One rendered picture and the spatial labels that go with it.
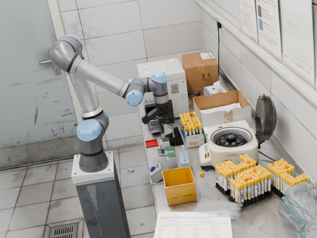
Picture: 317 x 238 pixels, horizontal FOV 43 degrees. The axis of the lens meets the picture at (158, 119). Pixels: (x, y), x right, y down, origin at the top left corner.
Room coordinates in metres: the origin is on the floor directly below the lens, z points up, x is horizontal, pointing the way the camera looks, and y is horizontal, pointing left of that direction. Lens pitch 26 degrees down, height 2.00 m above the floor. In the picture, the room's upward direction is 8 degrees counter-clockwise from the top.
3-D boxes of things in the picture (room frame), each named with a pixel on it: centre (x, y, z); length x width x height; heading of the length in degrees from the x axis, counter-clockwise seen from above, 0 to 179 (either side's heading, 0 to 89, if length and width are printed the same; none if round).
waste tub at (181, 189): (1.47, -0.05, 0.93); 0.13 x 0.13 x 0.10; 2
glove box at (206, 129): (1.89, -0.36, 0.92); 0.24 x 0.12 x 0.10; 93
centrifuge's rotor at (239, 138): (1.71, -0.34, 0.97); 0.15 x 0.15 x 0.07
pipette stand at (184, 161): (1.63, -0.09, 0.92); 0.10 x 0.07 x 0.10; 178
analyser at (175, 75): (2.36, -0.05, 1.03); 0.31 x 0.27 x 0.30; 3
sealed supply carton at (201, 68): (2.77, -0.35, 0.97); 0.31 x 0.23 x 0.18; 176
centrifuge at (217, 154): (1.72, -0.32, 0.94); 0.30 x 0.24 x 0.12; 84
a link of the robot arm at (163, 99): (1.86, -0.03, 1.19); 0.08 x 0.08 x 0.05
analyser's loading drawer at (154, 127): (2.16, 0.03, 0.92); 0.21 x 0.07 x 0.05; 3
